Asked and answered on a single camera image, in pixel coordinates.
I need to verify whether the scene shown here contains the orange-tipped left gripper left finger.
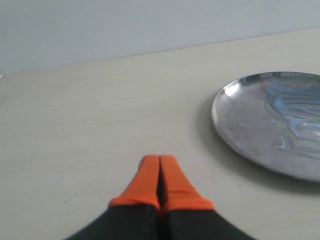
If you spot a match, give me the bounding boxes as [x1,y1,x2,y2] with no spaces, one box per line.
[68,155,160,240]

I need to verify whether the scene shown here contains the round stainless steel plate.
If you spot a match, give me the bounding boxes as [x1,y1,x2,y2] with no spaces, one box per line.
[211,71,320,183]

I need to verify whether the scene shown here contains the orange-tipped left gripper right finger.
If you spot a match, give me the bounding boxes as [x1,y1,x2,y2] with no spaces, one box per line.
[160,155,253,240]

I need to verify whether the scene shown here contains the smeared light blue paste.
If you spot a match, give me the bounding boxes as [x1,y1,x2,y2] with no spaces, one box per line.
[264,78,320,159]

